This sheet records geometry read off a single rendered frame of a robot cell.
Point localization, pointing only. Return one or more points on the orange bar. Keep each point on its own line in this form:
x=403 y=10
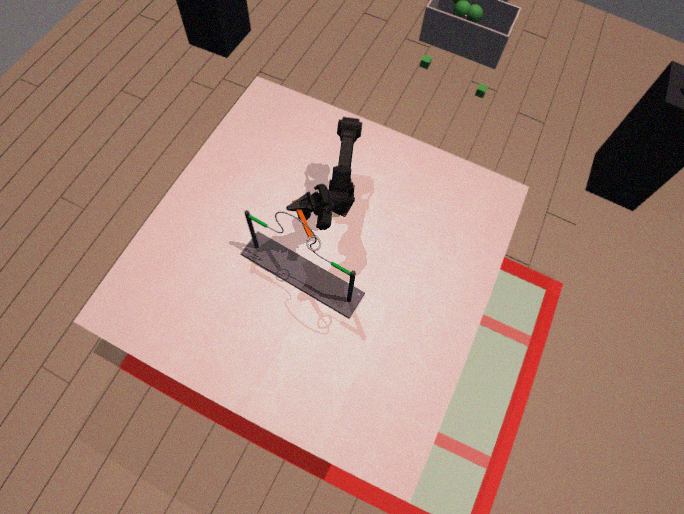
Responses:
x=308 y=232

